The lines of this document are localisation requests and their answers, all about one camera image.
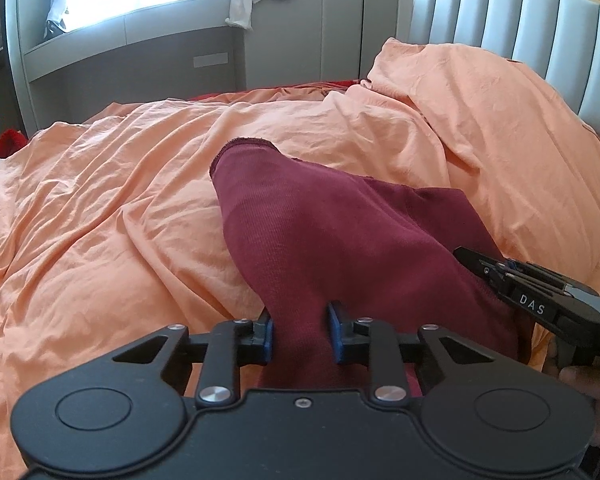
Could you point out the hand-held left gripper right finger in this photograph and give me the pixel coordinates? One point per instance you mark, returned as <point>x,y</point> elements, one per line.
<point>334,340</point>

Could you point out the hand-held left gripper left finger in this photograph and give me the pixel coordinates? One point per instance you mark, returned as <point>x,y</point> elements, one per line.
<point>266,342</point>

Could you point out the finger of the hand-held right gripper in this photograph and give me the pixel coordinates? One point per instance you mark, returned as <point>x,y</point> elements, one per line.
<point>480,265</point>
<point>545,274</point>

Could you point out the maroon knit garment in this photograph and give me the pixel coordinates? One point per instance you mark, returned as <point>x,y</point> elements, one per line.
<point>330,240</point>

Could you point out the person's right hand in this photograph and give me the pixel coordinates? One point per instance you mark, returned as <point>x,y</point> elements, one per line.
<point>587,390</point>

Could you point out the orange duvet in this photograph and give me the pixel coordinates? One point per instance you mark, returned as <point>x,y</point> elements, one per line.
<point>130,200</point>

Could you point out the grey padded headboard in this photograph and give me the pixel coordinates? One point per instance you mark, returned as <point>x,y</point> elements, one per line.
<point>540,35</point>

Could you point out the white socket plate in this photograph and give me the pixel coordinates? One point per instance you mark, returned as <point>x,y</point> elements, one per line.
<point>211,59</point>

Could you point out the grey window bench cabinet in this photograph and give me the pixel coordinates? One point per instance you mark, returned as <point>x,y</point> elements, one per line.
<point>180,45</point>

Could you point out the red plush cloth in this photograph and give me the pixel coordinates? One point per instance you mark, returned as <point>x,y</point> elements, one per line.
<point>7,142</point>

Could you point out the white cloth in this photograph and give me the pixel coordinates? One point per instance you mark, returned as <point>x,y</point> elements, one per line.
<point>241,6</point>

